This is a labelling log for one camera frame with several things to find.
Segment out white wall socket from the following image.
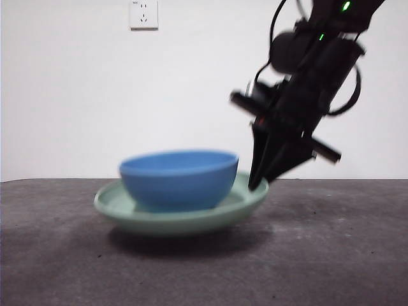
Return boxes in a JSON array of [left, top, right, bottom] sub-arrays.
[[129, 0, 159, 32]]

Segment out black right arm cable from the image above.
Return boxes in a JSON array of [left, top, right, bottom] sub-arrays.
[[254, 0, 289, 84], [327, 62, 363, 117]]

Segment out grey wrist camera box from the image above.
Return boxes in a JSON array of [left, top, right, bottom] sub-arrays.
[[247, 80, 285, 108]]

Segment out blue ribbed bowl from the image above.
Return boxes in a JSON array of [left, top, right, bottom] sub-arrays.
[[119, 149, 240, 213]]

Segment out green round plate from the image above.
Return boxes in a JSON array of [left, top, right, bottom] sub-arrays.
[[94, 171, 270, 237]]

